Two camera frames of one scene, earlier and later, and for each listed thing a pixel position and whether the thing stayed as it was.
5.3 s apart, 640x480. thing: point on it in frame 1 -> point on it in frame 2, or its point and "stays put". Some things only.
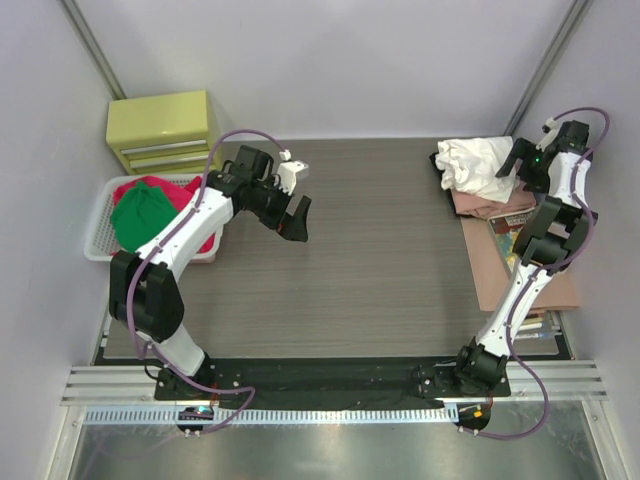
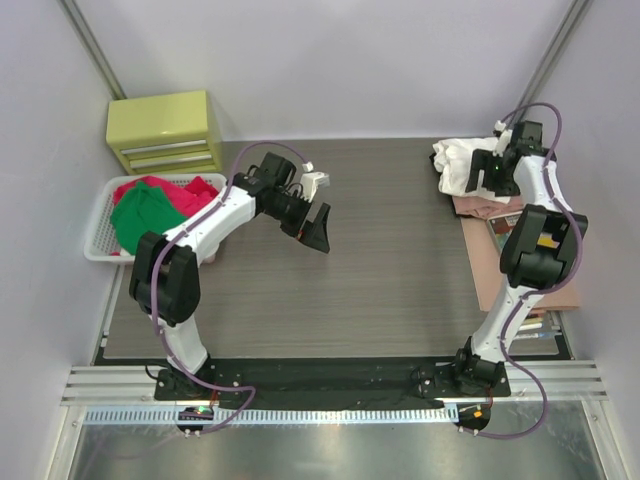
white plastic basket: x=99 y=241 stays put
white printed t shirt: x=471 y=165 stays put
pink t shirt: x=480 y=207 stays put
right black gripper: x=523 y=157 -> x=477 y=167
